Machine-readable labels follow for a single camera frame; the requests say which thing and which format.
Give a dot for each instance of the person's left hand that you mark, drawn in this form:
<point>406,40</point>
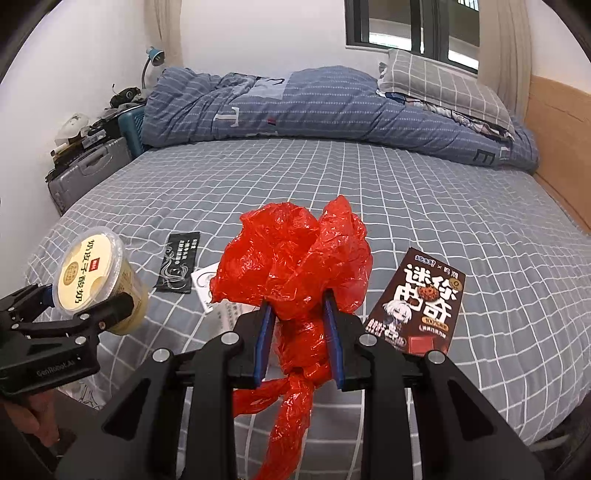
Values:
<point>32,415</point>

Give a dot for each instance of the dark flat boxes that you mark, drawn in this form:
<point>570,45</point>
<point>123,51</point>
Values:
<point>87,138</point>

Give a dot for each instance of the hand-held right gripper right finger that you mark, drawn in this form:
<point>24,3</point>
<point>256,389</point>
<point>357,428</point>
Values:
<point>332,341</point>

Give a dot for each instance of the yellow yogurt cup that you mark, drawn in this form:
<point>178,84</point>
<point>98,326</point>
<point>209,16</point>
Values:
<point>87,272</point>

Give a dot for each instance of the wooden headboard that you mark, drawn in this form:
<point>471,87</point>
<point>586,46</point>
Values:
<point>563,138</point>

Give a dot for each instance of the grey checked pillow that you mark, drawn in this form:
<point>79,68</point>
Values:
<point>438,87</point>

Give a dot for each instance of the dark clutter pile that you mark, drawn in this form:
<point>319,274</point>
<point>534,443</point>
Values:
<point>124,96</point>

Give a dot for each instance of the white earphone box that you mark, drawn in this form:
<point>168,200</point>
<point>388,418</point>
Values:
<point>203,286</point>

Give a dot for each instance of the black sachet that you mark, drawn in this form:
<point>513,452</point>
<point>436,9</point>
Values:
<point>178,263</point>

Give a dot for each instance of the brown cookie box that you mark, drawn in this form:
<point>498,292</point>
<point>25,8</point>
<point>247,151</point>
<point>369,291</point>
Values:
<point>425,295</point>

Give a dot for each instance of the dark framed window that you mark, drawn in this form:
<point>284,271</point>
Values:
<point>397,23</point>

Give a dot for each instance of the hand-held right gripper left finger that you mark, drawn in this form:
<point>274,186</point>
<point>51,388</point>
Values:
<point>264,341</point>

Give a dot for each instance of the bed with grey checked sheet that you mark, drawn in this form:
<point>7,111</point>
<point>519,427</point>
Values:
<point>369,194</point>

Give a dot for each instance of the grey suitcase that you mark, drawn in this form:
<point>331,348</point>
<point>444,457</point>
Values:
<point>87,175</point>

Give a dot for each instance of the beige curtain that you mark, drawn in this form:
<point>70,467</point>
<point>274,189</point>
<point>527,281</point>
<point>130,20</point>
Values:
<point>164,32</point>
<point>503,55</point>

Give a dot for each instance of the teal suitcase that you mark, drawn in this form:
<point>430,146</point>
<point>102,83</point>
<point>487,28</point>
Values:
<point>131,127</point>

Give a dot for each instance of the red plastic bag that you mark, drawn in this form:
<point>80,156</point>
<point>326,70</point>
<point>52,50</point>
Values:
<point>286,258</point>

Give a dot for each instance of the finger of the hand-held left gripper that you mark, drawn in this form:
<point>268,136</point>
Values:
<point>27,304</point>
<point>83,325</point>

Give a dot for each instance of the blue striped duvet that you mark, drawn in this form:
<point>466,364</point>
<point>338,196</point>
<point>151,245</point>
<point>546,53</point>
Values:
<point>323,106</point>

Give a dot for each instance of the blue desk lamp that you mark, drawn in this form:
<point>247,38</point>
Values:
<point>156,55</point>

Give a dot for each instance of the white moulded plastic item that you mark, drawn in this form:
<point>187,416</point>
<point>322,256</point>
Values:
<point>71,127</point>

